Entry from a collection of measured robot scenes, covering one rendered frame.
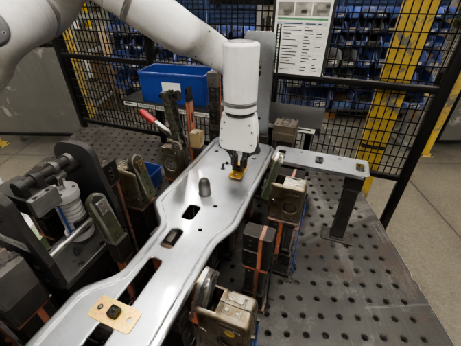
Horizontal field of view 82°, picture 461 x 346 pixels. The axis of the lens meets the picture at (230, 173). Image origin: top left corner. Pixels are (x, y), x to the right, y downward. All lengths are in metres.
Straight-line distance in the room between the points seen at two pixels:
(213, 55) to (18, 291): 0.62
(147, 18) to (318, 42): 0.73
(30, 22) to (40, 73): 2.58
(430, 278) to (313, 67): 1.49
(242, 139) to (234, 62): 0.19
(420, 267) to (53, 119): 3.47
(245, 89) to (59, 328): 0.56
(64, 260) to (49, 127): 2.87
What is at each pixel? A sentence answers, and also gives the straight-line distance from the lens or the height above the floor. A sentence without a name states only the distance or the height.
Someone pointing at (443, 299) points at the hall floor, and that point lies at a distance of 2.05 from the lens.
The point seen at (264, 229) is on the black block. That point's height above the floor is 0.99.
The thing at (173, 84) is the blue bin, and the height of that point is 1.12.
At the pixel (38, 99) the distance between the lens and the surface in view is 3.36.
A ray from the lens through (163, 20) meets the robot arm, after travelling 0.60.
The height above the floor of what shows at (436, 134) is 0.25.
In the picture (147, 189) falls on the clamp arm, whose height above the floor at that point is 1.01.
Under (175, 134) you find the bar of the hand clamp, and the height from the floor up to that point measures 1.09.
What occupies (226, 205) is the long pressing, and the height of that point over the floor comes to 1.00.
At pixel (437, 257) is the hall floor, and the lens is 2.27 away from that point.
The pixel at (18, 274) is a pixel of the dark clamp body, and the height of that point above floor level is 1.06.
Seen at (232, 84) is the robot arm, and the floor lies 1.27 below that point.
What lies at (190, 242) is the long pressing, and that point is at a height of 1.00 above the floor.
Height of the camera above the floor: 1.44
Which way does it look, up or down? 34 degrees down
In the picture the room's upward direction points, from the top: straight up
